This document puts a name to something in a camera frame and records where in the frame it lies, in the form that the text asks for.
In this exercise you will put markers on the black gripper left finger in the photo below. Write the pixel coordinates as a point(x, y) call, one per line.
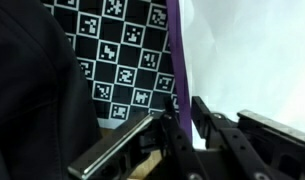
point(178, 146)

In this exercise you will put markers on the black white marker checkerboard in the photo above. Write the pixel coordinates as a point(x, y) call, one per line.
point(125, 53)

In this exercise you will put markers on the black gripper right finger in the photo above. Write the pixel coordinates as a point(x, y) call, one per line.
point(232, 146)

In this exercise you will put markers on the white punched paper sheet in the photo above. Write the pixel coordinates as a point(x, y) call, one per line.
point(252, 56)

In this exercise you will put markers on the purple folder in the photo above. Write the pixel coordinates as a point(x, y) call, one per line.
point(178, 66)

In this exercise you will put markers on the black cloth garment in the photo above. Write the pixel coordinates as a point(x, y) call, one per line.
point(32, 90)

